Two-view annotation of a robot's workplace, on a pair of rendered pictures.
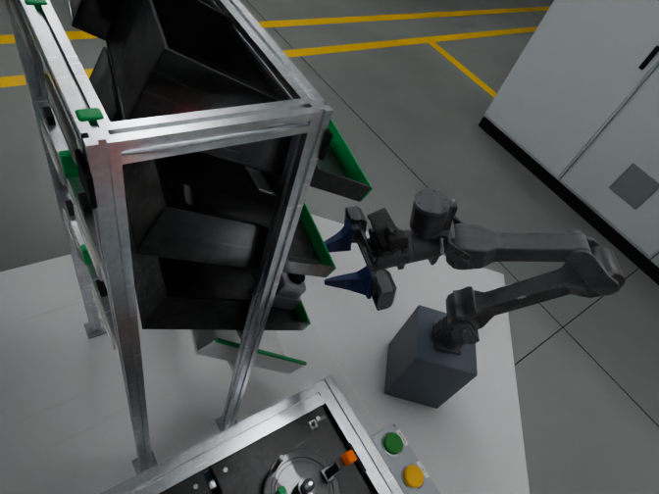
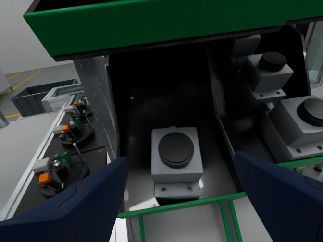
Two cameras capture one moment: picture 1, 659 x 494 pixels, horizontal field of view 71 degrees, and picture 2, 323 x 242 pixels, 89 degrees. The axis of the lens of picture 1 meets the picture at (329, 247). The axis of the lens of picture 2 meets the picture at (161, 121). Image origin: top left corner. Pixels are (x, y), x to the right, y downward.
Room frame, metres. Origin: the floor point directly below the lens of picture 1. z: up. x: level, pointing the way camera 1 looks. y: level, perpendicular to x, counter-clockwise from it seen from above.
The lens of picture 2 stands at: (0.52, -0.06, 1.36)
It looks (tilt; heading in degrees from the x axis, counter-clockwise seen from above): 31 degrees down; 127
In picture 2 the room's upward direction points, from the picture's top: 8 degrees counter-clockwise
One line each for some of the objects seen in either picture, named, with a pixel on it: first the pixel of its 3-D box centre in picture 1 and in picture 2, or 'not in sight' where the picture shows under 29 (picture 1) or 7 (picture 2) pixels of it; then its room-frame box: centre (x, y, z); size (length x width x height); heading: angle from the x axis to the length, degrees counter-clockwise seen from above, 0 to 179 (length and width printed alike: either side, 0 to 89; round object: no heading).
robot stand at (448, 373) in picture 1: (428, 358); not in sight; (0.62, -0.32, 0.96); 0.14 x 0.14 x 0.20; 8
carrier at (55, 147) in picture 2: not in sight; (74, 128); (-0.15, 0.20, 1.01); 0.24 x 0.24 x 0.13; 50
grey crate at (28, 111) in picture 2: not in sight; (51, 96); (-1.73, 0.73, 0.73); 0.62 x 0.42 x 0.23; 50
